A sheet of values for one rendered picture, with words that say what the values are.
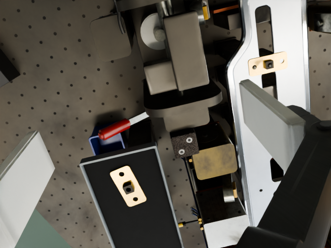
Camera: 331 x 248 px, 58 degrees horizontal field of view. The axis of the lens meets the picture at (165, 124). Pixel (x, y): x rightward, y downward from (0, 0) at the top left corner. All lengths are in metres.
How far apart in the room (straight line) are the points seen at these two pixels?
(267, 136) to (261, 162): 0.62
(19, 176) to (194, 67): 0.33
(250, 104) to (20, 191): 0.13
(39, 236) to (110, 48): 1.89
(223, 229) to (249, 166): 0.17
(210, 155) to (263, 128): 0.48
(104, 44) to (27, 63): 0.48
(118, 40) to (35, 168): 0.39
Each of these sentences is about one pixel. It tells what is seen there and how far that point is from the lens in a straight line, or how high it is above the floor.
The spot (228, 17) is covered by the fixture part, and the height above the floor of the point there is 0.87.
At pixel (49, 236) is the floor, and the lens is 2.30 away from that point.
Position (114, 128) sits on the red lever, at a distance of 0.53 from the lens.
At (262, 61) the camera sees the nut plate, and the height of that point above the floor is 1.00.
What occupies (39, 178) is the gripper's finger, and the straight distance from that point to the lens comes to 0.19.
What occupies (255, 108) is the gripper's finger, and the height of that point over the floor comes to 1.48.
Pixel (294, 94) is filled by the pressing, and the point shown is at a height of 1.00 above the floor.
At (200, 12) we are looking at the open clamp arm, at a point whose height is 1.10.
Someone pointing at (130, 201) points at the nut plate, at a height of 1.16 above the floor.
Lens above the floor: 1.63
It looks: 67 degrees down
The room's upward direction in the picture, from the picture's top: 169 degrees clockwise
